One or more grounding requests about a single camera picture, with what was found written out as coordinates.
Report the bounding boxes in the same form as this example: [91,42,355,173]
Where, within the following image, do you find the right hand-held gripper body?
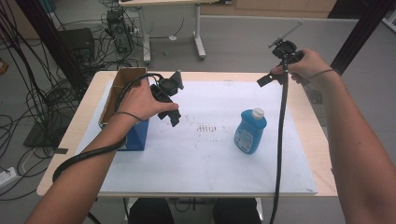
[268,20,305,66]

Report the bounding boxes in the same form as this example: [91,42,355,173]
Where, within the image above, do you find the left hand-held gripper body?
[149,69,185,114]

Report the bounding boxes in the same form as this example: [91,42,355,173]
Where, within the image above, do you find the blue cardboard box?
[98,66,149,152]

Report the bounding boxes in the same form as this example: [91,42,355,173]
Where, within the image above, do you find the blue bottle with white cap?
[233,107,268,155]

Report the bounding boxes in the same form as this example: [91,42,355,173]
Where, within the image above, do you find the person's left hand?
[116,77,180,123]

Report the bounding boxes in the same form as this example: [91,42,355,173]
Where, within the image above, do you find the person's right hand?
[270,48,343,87]

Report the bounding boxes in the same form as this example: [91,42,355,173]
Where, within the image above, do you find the white table mat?
[75,79,318,195]

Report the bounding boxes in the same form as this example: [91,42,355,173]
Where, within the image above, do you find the white background desk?
[119,0,233,64]

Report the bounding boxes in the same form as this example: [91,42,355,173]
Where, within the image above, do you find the black computer tower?
[106,8,134,54]

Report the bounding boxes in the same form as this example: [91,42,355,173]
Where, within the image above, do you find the person's left leg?
[128,197,176,224]

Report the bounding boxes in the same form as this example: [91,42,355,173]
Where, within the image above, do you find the person's leg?
[213,197,262,224]
[128,197,176,224]

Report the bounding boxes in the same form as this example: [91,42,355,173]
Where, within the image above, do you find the black equipment case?
[59,27,96,64]

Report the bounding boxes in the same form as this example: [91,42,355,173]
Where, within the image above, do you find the person's right leg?
[213,197,262,224]

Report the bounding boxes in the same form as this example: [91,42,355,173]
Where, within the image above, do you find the black floor pad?
[22,108,78,148]

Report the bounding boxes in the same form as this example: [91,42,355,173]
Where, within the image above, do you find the white power strip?
[0,166,18,189]

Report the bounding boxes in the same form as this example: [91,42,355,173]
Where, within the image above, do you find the black hair tie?
[114,111,145,123]
[306,68,343,81]

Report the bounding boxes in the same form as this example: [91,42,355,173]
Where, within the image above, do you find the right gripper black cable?
[269,55,290,224]

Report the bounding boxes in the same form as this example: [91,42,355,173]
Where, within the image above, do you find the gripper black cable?
[269,55,290,224]
[51,72,164,184]

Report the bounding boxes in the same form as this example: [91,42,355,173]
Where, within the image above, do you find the black metal post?
[15,0,88,91]
[330,0,396,76]

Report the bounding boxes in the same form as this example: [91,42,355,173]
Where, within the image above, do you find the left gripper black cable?
[51,72,164,184]

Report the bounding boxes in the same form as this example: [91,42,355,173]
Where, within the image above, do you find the tangle of black floor cables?
[0,0,144,202]

